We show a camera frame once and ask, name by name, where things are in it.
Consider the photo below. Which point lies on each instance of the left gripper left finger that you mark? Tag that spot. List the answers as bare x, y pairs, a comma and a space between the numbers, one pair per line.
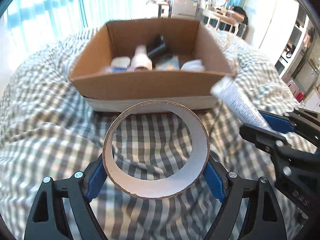
47, 218

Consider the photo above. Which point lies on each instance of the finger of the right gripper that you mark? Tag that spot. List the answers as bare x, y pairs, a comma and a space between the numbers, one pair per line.
303, 122
262, 139

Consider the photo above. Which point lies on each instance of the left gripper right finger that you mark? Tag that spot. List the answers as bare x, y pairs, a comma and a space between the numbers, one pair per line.
263, 218

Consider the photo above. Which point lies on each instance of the grey white cream tube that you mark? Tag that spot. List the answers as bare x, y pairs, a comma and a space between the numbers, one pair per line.
237, 101

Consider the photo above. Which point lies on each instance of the white plush toy blue star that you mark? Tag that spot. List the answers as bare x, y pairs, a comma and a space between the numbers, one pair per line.
193, 66

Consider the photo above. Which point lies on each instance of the white cylindrical bottle device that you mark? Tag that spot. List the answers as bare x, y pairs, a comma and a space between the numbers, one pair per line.
141, 61

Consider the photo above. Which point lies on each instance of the white shelf unit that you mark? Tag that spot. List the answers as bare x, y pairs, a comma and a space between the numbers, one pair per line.
295, 66

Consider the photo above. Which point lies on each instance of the checkered grey white duvet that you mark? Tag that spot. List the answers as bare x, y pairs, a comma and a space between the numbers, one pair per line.
48, 129

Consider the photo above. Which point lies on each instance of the light blue tissue pack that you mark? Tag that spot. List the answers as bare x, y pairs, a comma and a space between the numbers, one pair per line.
170, 63

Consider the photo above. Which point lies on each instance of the white vanity table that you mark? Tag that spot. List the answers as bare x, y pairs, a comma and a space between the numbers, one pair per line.
228, 17

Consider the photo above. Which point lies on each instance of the black item in box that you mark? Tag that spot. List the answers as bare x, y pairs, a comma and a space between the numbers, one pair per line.
158, 50

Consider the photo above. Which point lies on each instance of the silver mini fridge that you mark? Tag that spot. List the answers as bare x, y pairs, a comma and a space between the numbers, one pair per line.
183, 8

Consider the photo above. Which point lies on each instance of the brown cardboard box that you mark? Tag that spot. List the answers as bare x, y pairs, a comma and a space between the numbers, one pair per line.
115, 92

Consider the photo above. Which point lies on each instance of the blue curtains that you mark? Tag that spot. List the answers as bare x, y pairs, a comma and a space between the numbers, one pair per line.
27, 25

